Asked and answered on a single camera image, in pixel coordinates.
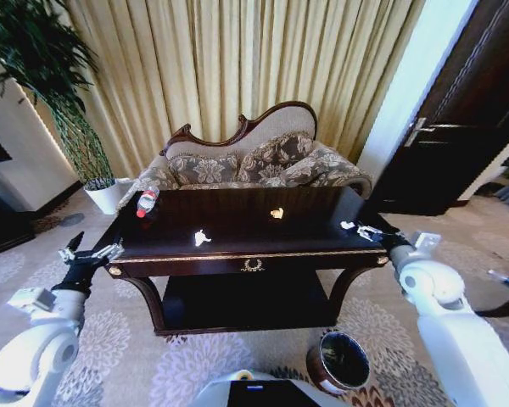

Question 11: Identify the long floral brown cushion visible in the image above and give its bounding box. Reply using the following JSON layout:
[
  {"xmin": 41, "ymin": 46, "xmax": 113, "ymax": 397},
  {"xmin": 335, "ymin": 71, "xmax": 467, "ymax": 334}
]
[{"xmin": 165, "ymin": 154, "xmax": 241, "ymax": 190}]

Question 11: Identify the dark wooden door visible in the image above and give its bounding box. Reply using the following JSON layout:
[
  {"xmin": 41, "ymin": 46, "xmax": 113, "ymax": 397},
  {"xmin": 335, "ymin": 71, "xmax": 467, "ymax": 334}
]
[{"xmin": 366, "ymin": 0, "xmax": 509, "ymax": 217}]

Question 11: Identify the dark wooden coffee table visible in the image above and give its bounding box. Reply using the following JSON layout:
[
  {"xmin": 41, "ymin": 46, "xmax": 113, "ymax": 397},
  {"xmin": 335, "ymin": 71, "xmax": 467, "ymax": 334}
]
[{"xmin": 109, "ymin": 186, "xmax": 389, "ymax": 336}]

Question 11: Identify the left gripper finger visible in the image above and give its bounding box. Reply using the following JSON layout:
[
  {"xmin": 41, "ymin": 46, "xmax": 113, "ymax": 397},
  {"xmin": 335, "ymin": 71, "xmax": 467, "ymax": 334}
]
[
  {"xmin": 59, "ymin": 231, "xmax": 85, "ymax": 262},
  {"xmin": 93, "ymin": 237, "xmax": 125, "ymax": 260}
]

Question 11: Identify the beige carved wooden sofa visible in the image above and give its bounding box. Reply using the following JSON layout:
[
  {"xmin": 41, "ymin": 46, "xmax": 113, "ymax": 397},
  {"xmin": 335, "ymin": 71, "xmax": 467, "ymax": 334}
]
[{"xmin": 116, "ymin": 100, "xmax": 373, "ymax": 209}]

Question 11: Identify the clear plastic bottle red cap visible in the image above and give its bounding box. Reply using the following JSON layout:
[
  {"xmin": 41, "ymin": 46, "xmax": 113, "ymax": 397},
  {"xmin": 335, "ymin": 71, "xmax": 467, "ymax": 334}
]
[{"xmin": 136, "ymin": 186, "xmax": 160, "ymax": 219}]

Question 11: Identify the round brown trash bin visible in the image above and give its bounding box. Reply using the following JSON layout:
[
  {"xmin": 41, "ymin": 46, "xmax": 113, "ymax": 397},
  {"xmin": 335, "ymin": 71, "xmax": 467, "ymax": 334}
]
[{"xmin": 306, "ymin": 332, "xmax": 371, "ymax": 393}]

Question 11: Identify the white robot front shell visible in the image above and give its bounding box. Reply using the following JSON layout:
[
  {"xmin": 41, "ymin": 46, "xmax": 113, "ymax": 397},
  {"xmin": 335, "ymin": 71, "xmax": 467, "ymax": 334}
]
[{"xmin": 193, "ymin": 369, "xmax": 353, "ymax": 407}]

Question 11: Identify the dark wooden tv cabinet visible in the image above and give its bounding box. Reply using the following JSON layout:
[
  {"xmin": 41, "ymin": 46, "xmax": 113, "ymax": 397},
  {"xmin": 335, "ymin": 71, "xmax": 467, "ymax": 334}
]
[{"xmin": 0, "ymin": 177, "xmax": 37, "ymax": 260}]

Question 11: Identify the silver door handle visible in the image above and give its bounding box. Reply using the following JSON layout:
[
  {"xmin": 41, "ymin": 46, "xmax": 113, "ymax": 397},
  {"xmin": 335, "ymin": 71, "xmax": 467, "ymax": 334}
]
[{"xmin": 405, "ymin": 118, "xmax": 436, "ymax": 148}]

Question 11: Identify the beige pleated curtain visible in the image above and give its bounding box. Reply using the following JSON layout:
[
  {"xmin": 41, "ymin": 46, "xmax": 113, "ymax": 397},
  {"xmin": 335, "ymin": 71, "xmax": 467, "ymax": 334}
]
[{"xmin": 33, "ymin": 0, "xmax": 428, "ymax": 181}]

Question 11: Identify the tall green potted plant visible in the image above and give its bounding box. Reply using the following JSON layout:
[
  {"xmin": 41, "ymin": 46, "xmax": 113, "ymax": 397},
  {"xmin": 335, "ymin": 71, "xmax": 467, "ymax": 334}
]
[{"xmin": 0, "ymin": 0, "xmax": 115, "ymax": 188}]

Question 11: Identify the white plant pot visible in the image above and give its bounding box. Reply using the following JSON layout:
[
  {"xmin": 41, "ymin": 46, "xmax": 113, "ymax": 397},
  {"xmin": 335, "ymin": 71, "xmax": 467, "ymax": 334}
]
[{"xmin": 83, "ymin": 177, "xmax": 124, "ymax": 215}]

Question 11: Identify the square floral brown cushion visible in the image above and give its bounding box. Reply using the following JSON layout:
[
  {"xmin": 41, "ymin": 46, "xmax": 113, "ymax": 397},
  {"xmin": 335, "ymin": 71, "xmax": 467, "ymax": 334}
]
[{"xmin": 237, "ymin": 131, "xmax": 316, "ymax": 187}]

